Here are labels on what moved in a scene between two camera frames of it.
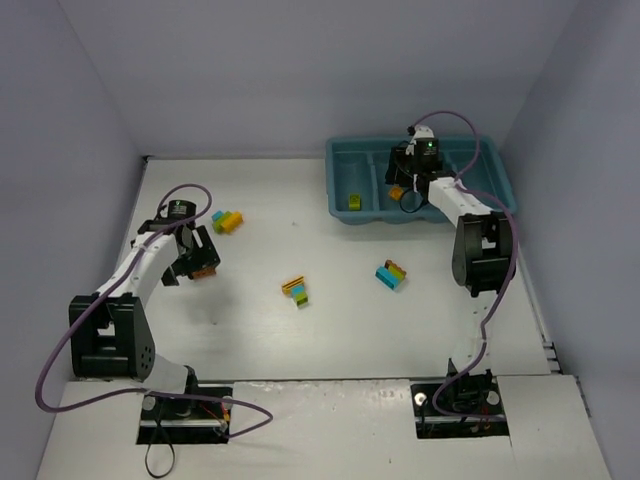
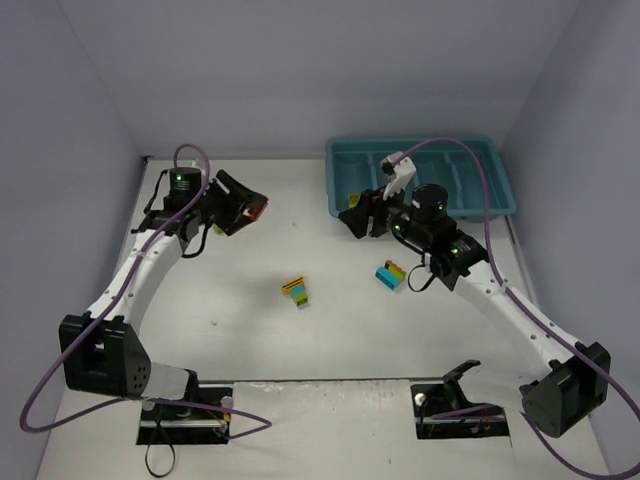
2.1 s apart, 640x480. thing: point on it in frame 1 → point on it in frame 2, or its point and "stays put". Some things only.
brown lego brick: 204,273 → 256,211
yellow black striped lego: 286,286 stays put
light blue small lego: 300,288 stays put
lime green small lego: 301,298 stays put
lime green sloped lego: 355,202 stays put
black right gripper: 396,175 → 375,215
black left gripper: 201,255 → 223,206
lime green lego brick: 217,224 stays put
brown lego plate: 389,262 stays put
